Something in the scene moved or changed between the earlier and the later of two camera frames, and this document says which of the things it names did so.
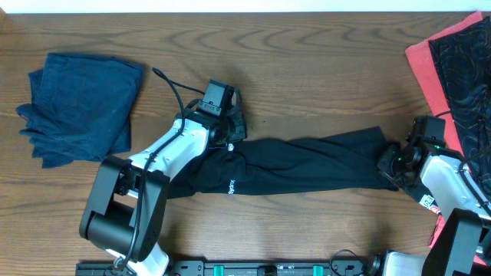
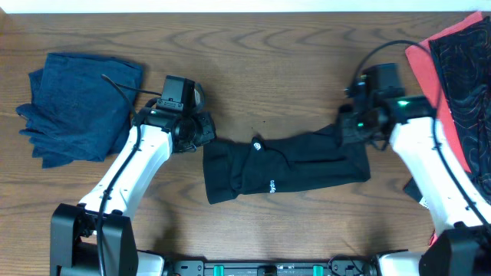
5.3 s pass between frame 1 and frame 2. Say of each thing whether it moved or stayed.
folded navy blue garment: stayed
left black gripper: moved
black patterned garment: stayed
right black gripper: moved
